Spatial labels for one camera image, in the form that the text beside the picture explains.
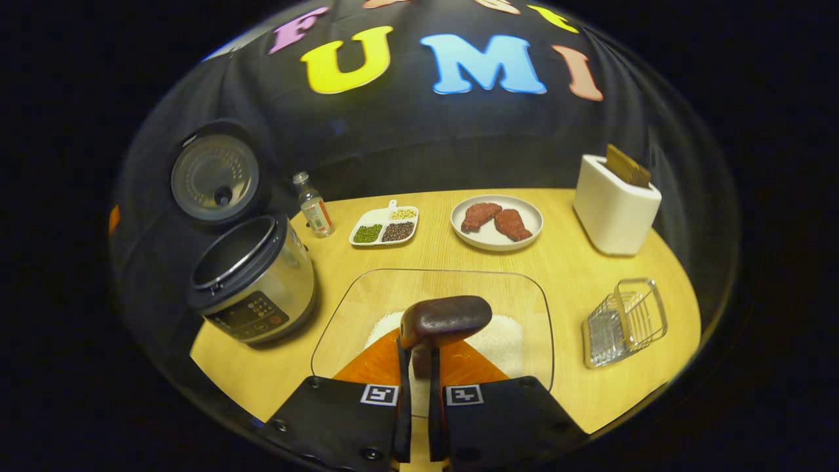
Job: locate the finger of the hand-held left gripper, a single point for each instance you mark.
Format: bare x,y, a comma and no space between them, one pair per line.
114,219

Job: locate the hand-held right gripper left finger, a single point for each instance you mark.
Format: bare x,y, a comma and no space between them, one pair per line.
334,426

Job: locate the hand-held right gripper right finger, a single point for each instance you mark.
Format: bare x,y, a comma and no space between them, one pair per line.
511,426

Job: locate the brown wooden spoon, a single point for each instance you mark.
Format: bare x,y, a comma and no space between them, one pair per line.
446,318

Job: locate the dark grey rice cooker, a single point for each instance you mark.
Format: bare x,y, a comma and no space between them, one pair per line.
262,288

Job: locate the white round plate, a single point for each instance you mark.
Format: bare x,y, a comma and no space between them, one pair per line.
498,244

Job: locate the red meat piece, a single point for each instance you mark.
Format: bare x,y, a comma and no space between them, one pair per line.
512,225
480,215

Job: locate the small glass bottle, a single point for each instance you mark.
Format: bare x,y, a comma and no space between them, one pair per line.
316,210

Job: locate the white divided bean dish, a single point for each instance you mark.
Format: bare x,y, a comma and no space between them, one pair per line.
383,229

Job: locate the white toaster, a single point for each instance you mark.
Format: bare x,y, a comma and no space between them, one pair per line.
613,216

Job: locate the brown toast slice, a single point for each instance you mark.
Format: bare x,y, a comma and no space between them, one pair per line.
626,167

